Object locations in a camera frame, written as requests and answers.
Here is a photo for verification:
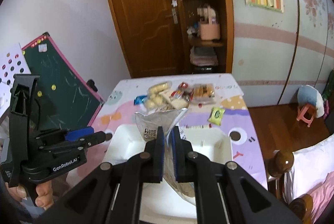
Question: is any blue white plush cushion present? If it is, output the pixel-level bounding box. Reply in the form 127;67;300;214
297;85;324;118

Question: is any floral sliding wardrobe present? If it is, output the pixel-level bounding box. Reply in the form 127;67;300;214
232;0;333;107

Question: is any brown wooden door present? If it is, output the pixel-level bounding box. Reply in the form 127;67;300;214
109;0;184;78

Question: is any pink storage basket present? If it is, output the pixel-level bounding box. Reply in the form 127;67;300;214
197;4;221;40

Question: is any person's left hand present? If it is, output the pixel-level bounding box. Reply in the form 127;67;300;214
5;180;54;210

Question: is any green wet wipe packet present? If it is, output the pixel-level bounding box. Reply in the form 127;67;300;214
208;107;225;126

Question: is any cartoon patterned tablecloth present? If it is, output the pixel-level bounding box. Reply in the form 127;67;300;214
66;73;268;191

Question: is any wooden corner shelf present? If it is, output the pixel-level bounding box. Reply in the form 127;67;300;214
178;0;234;73

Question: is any blue candy wrapper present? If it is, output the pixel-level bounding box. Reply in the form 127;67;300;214
134;95;147;105

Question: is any long yellow puffs bag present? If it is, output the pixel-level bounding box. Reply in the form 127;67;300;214
147;81;172;95

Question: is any stack of folded cloths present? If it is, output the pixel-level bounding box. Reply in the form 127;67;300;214
190;47;219;66

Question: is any white oat bar packet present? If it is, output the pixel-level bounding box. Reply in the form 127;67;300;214
159;89;189;110

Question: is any pink plastic stool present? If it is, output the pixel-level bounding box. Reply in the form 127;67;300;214
297;104;316;127

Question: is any green chalkboard pink frame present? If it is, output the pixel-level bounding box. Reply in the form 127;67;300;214
23;33;104;130

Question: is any white pink bedding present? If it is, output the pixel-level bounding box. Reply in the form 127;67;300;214
284;135;333;223

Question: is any red dark snack packet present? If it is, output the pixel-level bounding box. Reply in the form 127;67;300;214
171;82;194;102

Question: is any white dotted board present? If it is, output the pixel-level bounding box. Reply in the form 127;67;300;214
0;43;30;117

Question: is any silver foil snack bag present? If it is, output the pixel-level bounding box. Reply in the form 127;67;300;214
134;108;195;205

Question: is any wooden bed post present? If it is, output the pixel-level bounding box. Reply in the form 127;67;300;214
264;150;313;223

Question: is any white plastic tray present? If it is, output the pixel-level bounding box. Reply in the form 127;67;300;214
103;125;233;223

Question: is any clear biscuit tray pack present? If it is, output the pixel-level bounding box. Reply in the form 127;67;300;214
191;83;215;104

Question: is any yellow puffs snack bag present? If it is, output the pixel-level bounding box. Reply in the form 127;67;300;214
144;94;166;111

